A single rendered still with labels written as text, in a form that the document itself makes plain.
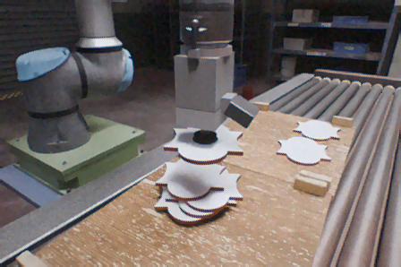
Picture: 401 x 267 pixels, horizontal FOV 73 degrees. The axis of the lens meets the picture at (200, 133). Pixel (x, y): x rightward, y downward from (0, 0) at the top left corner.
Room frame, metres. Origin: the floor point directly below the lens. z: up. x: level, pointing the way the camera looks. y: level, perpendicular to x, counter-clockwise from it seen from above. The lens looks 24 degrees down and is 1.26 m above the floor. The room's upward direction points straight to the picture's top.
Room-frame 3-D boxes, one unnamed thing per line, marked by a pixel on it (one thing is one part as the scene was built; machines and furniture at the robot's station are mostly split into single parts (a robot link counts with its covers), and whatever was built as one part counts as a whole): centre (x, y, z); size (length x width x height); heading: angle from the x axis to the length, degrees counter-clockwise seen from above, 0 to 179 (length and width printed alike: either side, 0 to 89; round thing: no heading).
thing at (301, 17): (5.17, -1.85, 1.20); 0.36 x 0.28 x 0.22; 44
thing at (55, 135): (0.65, 0.37, 1.00); 0.15 x 0.15 x 0.10
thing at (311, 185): (0.44, -0.22, 0.95); 0.06 x 0.02 x 0.03; 58
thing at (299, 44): (5.17, -1.78, 0.74); 0.44 x 0.36 x 0.20; 42
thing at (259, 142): (0.70, -0.22, 0.93); 0.41 x 0.35 x 0.02; 147
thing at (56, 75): (0.66, 0.36, 1.11); 0.13 x 0.12 x 0.14; 130
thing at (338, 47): (4.71, -2.53, 0.72); 0.50 x 0.38 x 0.16; 49
